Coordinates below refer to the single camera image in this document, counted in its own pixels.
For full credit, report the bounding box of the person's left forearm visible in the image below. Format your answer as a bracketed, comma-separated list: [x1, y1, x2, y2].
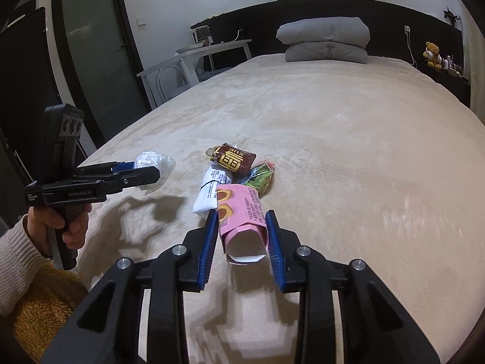
[0, 220, 52, 317]

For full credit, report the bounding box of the brown teddy bear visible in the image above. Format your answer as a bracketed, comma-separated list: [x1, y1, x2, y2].
[423, 42, 443, 71]

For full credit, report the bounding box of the black headboard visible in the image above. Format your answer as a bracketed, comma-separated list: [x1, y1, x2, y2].
[189, 0, 472, 118]

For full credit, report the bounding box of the brown snack wrapper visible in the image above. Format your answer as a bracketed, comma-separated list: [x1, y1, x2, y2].
[206, 142, 257, 175]

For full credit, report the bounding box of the pink carton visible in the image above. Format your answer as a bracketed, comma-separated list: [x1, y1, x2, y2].
[216, 184, 270, 265]

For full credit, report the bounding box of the green candy wrapper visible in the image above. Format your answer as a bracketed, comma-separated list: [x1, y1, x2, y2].
[242, 160, 276, 198]

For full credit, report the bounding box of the person's left hand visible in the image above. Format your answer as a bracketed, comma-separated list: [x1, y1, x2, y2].
[23, 202, 92, 251]

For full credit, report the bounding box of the black nightstand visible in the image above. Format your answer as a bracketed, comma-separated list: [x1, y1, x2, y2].
[417, 64, 472, 109]

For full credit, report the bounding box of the bed with beige blanket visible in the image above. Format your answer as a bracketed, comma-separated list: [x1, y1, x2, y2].
[76, 53, 485, 364]

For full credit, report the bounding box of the dark frosted glass door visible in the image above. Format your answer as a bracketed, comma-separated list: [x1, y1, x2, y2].
[51, 0, 150, 152]

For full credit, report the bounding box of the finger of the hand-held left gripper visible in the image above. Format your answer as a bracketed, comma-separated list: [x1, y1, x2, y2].
[75, 166, 161, 195]
[76, 161, 137, 177]

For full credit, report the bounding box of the grey pillow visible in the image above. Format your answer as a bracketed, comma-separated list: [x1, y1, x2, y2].
[285, 42, 369, 64]

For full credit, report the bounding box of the group of small bottles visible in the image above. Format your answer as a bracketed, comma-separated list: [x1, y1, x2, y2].
[441, 55, 465, 76]

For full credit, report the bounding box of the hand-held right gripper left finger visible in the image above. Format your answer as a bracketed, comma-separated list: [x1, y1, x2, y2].
[42, 208, 220, 364]

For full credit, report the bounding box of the folded grey quilt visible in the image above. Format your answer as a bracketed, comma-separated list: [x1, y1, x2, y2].
[276, 16, 371, 52]

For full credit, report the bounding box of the black cabinet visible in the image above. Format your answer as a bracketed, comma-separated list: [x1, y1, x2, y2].
[0, 7, 61, 228]

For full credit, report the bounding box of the white desk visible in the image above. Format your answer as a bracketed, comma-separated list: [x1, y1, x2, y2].
[136, 39, 253, 110]

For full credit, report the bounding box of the clear plastic bag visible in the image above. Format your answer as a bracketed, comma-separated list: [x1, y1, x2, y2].
[133, 151, 176, 194]

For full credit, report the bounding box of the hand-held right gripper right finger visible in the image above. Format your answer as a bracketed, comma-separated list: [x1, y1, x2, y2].
[265, 209, 442, 364]

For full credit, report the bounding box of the white chair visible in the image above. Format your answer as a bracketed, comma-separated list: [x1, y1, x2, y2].
[155, 62, 232, 101]

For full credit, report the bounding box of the white charger with cable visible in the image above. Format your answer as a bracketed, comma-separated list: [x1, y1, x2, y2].
[403, 25, 417, 65]

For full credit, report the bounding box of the white desktop appliance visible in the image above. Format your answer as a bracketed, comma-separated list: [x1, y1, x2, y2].
[190, 26, 213, 46]

